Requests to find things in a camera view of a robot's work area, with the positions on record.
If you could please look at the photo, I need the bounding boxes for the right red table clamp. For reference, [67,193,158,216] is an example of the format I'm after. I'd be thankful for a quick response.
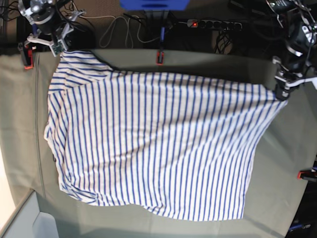
[297,168,317,182]

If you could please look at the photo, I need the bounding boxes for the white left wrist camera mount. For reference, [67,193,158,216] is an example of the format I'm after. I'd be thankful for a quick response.
[285,77,317,90]

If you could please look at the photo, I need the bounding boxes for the black round floor object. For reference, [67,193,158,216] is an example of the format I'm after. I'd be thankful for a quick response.
[65,27,96,50]

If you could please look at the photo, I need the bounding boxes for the blue plastic box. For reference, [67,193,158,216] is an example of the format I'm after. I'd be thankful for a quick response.
[120,0,190,11]

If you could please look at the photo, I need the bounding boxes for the blue white striped t-shirt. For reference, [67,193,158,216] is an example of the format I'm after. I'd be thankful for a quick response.
[44,51,286,222]

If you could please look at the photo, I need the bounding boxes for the green table cloth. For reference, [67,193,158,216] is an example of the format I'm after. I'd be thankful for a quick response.
[0,52,317,238]

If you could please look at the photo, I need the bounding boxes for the black power strip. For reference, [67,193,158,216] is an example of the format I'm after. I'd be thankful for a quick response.
[186,19,243,31]

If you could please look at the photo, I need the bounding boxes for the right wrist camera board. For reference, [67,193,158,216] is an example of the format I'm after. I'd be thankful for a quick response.
[51,43,64,57]

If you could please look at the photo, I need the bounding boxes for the white plastic bin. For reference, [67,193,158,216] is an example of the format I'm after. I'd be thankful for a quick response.
[0,189,59,238]

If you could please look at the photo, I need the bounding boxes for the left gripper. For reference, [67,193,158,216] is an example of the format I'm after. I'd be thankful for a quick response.
[272,56,304,101]

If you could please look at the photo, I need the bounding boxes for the red table clamp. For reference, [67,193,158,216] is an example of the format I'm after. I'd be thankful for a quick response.
[18,43,34,69]
[297,168,317,182]
[156,50,164,65]

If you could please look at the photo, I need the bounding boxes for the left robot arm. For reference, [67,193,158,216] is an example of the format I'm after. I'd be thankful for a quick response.
[266,0,317,101]

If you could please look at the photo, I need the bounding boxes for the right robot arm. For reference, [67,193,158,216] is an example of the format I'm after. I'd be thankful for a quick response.
[18,0,86,56]

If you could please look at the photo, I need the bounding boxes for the centre red table clamp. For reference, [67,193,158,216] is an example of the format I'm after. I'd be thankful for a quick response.
[156,50,164,65]

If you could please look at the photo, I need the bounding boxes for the white cable on floor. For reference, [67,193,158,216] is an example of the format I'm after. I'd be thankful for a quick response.
[84,14,164,49]

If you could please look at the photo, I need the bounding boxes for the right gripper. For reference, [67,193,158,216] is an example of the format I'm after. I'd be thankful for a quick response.
[27,9,86,50]

